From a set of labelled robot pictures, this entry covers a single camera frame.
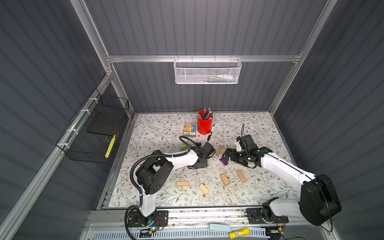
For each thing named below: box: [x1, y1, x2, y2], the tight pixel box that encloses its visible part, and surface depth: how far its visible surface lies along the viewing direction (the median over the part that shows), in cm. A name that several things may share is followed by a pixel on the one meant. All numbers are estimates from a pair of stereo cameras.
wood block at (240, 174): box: [236, 169, 246, 183], surface depth 89 cm
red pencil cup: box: [197, 107, 214, 135], surface depth 104 cm
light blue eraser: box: [208, 223, 232, 232], surface depth 71 cm
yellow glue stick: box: [229, 227, 251, 240], surface depth 69 cm
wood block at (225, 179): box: [221, 173, 231, 186], surface depth 86 cm
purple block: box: [219, 157, 229, 166], surface depth 94 cm
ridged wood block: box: [199, 183, 210, 195], surface depth 84 cm
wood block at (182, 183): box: [176, 181, 190, 187], surface depth 86 cm
